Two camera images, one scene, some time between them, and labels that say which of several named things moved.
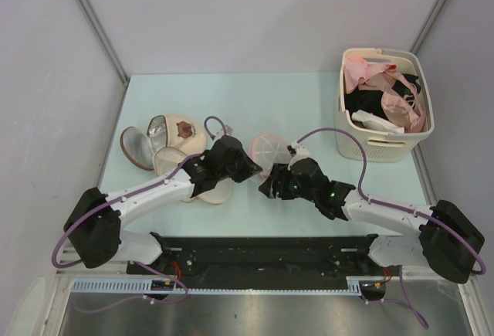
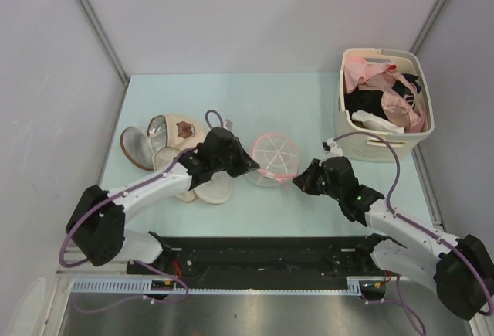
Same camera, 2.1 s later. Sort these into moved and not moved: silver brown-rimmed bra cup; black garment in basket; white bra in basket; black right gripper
Moved: black right gripper
Not moved: silver brown-rimmed bra cup; white bra in basket; black garment in basket
